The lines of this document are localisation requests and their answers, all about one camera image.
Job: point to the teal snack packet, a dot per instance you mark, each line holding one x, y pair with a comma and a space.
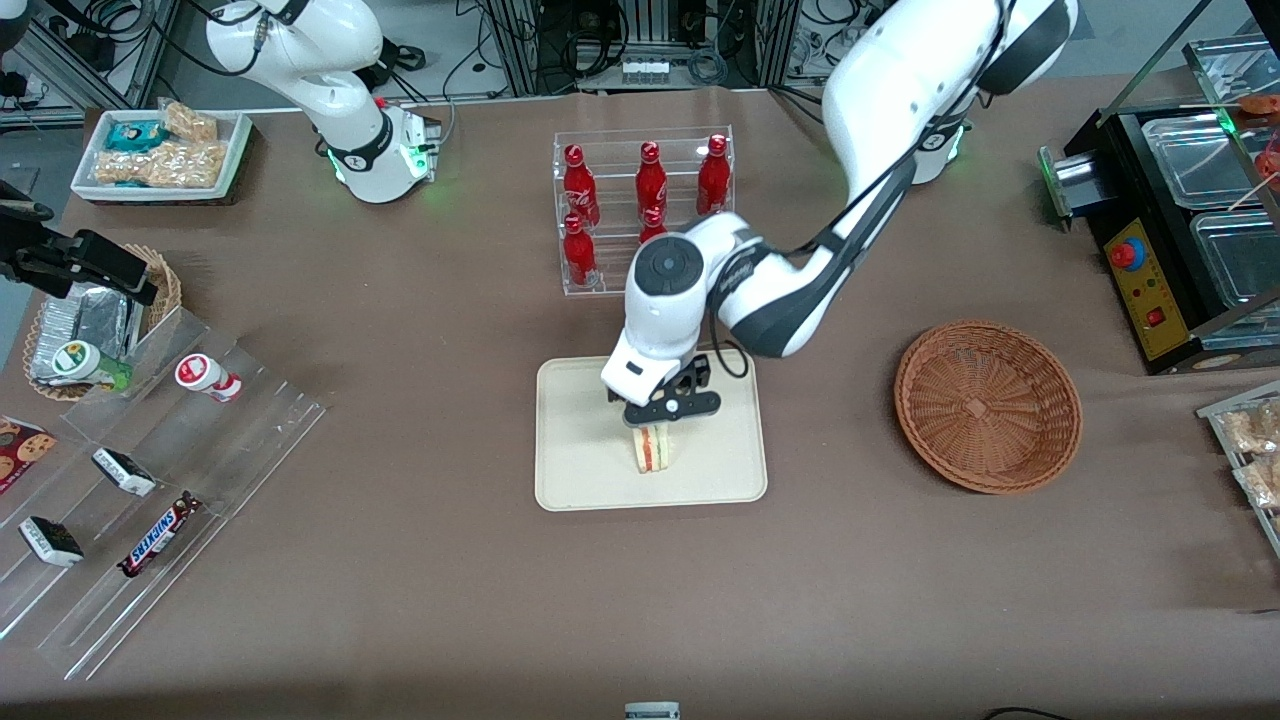
135, 135

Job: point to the white grey device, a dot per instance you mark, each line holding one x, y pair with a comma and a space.
652, 711

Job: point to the large rice crisp packet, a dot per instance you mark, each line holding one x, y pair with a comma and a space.
165, 165

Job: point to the small rice crisp packet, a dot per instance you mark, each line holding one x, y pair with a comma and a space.
190, 122

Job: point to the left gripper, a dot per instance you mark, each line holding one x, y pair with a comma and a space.
697, 373

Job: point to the black white snack bar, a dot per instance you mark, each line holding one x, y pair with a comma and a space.
125, 472
50, 542

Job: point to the Snickers chocolate bar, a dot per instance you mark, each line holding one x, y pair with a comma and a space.
160, 535

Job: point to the round brown wicker basket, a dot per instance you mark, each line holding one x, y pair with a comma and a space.
985, 405

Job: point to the aluminium equipment rack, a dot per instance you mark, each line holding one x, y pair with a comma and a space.
520, 45

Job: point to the oval wicker basket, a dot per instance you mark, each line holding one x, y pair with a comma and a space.
165, 290

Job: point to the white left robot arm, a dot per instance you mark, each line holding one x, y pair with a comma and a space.
880, 110

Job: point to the clear metal food pan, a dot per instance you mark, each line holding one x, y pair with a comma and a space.
1240, 260
1195, 160

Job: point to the white rectangular snack tray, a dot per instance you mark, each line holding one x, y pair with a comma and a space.
238, 140

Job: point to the aluminium frame stand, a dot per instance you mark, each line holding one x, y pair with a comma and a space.
90, 60

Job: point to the red cola bottle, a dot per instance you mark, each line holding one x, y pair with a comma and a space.
713, 180
652, 225
580, 190
578, 255
651, 182

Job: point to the silver foil package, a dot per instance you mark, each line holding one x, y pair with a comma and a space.
90, 315

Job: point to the triangular sandwich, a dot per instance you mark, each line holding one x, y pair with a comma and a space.
652, 450

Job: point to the white power strip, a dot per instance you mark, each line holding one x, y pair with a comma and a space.
644, 71

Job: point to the grey tray with snacks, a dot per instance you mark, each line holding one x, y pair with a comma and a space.
1225, 410

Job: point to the clear acrylic stepped stand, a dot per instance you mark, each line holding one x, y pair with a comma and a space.
230, 440

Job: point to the beige plastic tray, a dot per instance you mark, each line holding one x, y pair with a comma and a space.
580, 440

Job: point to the wrapped rice crisp snack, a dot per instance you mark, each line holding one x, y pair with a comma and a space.
1262, 482
1255, 430

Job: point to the red label yoghurt bottle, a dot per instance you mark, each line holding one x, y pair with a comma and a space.
200, 375

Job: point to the chocolate chip cookie pack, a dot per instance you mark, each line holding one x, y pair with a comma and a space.
20, 450

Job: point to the black food warmer machine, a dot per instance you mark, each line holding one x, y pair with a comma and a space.
1150, 300

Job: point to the clear acrylic bottle rack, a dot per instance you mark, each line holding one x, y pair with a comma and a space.
615, 205

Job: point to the green label yoghurt bottle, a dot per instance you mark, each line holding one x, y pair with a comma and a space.
80, 362

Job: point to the silver box with green light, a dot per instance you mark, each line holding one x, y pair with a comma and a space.
1065, 185

